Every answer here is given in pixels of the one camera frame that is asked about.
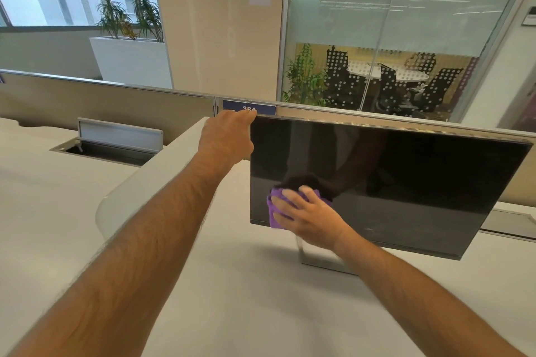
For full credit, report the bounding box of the glass partition wall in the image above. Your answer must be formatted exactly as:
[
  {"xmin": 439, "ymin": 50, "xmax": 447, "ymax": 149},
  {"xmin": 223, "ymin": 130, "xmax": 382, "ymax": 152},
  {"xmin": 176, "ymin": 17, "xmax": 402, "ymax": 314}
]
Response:
[{"xmin": 278, "ymin": 0, "xmax": 536, "ymax": 124}]

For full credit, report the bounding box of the black computer monitor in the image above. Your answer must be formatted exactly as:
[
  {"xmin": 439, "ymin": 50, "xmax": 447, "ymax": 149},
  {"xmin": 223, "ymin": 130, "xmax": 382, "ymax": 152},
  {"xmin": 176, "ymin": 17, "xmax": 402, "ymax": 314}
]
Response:
[{"xmin": 250, "ymin": 114, "xmax": 533, "ymax": 261}]

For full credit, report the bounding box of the purple cleaning cloth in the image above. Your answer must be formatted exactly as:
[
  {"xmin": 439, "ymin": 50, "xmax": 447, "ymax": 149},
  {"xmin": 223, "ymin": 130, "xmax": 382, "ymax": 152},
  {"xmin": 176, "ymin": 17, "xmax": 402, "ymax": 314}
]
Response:
[{"xmin": 267, "ymin": 187, "xmax": 334, "ymax": 230}]

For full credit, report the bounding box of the green leafy indoor plant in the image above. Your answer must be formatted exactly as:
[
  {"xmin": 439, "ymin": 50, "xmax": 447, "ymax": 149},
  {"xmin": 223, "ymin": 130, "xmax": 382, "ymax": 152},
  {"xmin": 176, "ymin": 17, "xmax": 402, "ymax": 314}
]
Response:
[{"xmin": 282, "ymin": 43, "xmax": 332, "ymax": 109}]

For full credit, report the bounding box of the grey desk cable flap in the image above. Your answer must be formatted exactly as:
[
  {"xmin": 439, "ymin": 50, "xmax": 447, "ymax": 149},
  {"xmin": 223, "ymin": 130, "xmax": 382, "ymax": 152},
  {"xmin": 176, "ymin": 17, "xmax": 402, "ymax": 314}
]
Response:
[
  {"xmin": 478, "ymin": 208, "xmax": 536, "ymax": 243},
  {"xmin": 50, "ymin": 117, "xmax": 164, "ymax": 167}
]

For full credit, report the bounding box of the white rectangular planter box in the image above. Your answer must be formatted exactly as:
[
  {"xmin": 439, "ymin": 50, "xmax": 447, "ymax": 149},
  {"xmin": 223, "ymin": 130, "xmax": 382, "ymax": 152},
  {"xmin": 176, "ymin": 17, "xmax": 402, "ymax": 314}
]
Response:
[{"xmin": 89, "ymin": 36, "xmax": 174, "ymax": 90}]

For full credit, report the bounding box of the silver monitor stand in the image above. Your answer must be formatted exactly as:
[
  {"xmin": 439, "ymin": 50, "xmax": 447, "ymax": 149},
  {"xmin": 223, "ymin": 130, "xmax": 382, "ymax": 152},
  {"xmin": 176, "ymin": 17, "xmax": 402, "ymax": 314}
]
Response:
[{"xmin": 296, "ymin": 237, "xmax": 358, "ymax": 276}]

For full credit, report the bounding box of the blue desk number label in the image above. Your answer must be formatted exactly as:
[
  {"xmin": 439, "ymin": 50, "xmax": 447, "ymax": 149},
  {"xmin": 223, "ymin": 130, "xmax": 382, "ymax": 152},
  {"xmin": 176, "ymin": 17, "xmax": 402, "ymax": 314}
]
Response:
[{"xmin": 222, "ymin": 99, "xmax": 277, "ymax": 117}]

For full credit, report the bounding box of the person's right forearm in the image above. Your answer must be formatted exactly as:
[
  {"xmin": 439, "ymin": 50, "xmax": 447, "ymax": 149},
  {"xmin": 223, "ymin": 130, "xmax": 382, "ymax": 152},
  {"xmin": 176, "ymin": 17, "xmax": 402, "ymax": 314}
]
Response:
[{"xmin": 334, "ymin": 227, "xmax": 529, "ymax": 357}]

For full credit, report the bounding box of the round white meeting table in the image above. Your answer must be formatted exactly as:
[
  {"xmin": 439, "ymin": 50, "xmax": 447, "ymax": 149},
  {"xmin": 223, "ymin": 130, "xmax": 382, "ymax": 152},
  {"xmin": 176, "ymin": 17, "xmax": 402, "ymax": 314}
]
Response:
[{"xmin": 347, "ymin": 60, "xmax": 430, "ymax": 84}]

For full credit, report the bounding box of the person's left hand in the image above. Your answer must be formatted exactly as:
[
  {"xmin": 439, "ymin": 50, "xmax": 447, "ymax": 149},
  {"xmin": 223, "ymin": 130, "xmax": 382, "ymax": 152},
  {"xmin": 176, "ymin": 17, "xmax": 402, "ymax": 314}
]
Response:
[{"xmin": 198, "ymin": 110, "xmax": 257, "ymax": 168}]

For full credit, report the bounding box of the person's left forearm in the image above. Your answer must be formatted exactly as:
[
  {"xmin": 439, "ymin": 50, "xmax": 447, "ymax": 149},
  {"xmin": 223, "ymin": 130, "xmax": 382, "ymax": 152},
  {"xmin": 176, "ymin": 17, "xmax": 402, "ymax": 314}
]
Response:
[{"xmin": 8, "ymin": 135, "xmax": 229, "ymax": 357}]

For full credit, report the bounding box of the person's right hand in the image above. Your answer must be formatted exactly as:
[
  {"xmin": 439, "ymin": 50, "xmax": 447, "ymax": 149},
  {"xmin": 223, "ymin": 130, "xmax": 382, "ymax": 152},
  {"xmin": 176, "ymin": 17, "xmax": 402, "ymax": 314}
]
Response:
[{"xmin": 271, "ymin": 186, "xmax": 351, "ymax": 251}]

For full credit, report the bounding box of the green potted palm plant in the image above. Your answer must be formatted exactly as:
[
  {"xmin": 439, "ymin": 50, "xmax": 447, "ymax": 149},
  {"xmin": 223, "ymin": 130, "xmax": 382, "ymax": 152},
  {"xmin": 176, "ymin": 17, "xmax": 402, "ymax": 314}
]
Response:
[
  {"xmin": 132, "ymin": 0, "xmax": 165, "ymax": 43},
  {"xmin": 95, "ymin": 0, "xmax": 139, "ymax": 40}
]

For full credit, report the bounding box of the black office chair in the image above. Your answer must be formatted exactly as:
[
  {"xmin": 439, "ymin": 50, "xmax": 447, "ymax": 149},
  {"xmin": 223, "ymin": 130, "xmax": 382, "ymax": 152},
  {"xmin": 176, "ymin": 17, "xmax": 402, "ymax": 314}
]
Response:
[
  {"xmin": 375, "ymin": 63, "xmax": 413, "ymax": 115},
  {"xmin": 325, "ymin": 45, "xmax": 371, "ymax": 111},
  {"xmin": 419, "ymin": 67, "xmax": 464, "ymax": 119},
  {"xmin": 403, "ymin": 52, "xmax": 437, "ymax": 74}
]

